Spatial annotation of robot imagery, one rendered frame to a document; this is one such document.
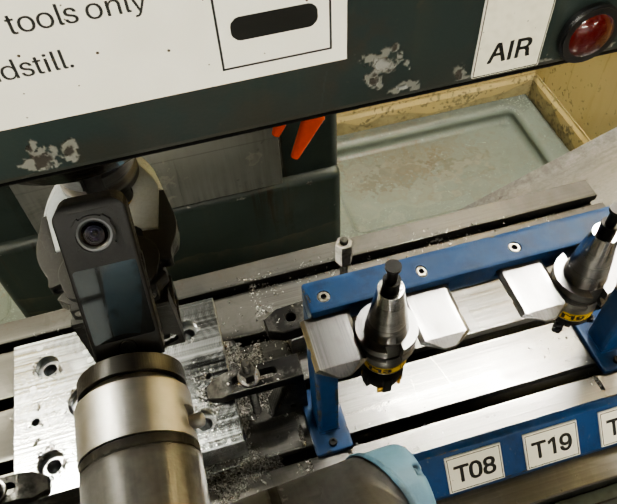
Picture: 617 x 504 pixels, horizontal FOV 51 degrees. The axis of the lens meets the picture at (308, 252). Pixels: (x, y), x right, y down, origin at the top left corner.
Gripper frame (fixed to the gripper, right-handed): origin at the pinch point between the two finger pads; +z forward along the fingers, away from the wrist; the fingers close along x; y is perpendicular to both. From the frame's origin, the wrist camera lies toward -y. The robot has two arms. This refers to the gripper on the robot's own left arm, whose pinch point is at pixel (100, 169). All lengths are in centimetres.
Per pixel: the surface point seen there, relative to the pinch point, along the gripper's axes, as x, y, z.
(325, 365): 15.1, 19.8, -12.7
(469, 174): 73, 84, 60
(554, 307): 39.5, 19.9, -13.1
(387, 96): 16.1, -20.2, -21.6
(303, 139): 15.8, -4.7, -6.7
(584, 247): 42.6, 14.3, -10.5
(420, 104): 67, 76, 81
